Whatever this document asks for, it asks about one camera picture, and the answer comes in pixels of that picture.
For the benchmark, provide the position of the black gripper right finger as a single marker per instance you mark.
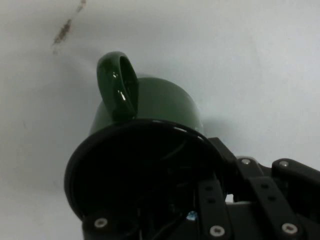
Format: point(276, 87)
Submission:
point(270, 200)

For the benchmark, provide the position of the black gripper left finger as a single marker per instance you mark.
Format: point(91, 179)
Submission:
point(105, 227)

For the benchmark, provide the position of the green enamel mug white print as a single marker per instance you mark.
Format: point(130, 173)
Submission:
point(160, 100)

